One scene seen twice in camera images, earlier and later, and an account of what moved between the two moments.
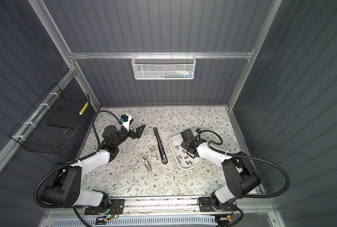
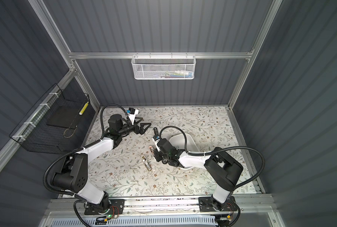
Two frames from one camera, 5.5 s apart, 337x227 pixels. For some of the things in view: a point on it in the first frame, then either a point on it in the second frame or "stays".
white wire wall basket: x=163 y=67 stays
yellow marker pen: x=81 y=111 stays
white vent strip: x=141 y=222 stays
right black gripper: x=183 y=144 to x=156 y=154
